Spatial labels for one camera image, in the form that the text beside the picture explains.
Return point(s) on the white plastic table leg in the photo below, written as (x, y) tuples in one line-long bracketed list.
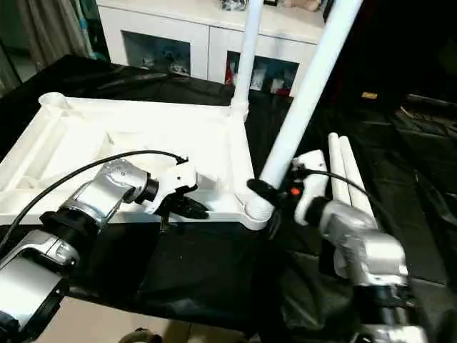
[(335, 160), (310, 78), (353, 171), (248, 53)]

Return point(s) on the white plastic table top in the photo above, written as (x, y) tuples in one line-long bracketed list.
[(143, 121)]

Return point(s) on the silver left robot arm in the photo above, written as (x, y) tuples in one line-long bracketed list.
[(100, 193)]

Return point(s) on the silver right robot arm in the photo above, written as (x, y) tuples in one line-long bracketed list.
[(360, 243)]

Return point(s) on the black plastic mat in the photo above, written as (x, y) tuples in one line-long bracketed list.
[(214, 268)]

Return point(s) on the small white cup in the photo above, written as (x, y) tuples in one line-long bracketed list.
[(276, 85)]

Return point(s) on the clear plastic container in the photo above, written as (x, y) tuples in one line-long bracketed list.
[(256, 80)]

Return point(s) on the red item in cabinet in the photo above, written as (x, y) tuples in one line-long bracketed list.
[(228, 73)]

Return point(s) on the small yellow label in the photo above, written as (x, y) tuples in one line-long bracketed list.
[(368, 95)]

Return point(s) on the white cabinet with glass doors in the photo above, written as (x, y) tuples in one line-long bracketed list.
[(200, 32)]

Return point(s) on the dark cabinet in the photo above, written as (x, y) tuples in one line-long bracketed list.
[(400, 46)]

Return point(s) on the brown plush toy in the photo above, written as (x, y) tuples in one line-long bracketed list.
[(303, 3)]

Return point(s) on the small patterned ornament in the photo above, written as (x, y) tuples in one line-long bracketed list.
[(233, 4)]

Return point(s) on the grey curtain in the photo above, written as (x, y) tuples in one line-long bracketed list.
[(53, 32)]

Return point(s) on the small black picture frame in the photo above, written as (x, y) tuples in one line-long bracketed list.
[(270, 1)]

